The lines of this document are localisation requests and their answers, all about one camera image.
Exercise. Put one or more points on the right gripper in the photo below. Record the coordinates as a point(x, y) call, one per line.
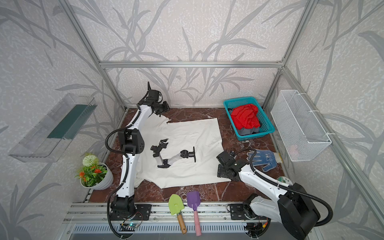
point(222, 170)

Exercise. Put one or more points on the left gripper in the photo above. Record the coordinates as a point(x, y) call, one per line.
point(151, 94)

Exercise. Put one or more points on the white printed t-shirt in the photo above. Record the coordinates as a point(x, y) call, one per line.
point(179, 154)

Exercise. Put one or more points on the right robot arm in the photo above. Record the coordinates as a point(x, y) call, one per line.
point(289, 205)

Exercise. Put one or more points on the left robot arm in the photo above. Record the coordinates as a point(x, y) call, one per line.
point(132, 145)

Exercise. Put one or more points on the blue dotted work glove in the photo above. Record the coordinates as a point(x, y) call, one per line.
point(264, 158)

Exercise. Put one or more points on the grey t-shirt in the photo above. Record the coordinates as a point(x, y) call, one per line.
point(245, 132)

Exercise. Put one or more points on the purple toy shovel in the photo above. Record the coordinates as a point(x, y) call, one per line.
point(194, 200)

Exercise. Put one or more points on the teal plastic basket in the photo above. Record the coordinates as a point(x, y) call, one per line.
point(266, 125)

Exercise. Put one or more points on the red t-shirt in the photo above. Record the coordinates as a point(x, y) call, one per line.
point(245, 117)

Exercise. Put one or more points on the green toy shovel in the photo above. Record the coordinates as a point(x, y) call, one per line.
point(176, 205)

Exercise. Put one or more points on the potted artificial flowers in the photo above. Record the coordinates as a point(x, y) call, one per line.
point(94, 175)

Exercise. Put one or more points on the small green circuit board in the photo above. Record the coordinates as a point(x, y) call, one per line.
point(130, 227)

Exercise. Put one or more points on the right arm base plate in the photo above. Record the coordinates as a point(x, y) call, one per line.
point(238, 213)

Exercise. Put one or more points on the aluminium frame crossbar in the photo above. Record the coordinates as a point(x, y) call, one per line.
point(188, 64)

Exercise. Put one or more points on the white wire mesh basket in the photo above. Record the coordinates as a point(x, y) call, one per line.
point(301, 132)

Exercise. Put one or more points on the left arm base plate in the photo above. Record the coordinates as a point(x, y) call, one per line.
point(139, 212)

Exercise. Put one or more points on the clear plastic wall shelf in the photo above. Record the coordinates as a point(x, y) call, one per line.
point(50, 138)

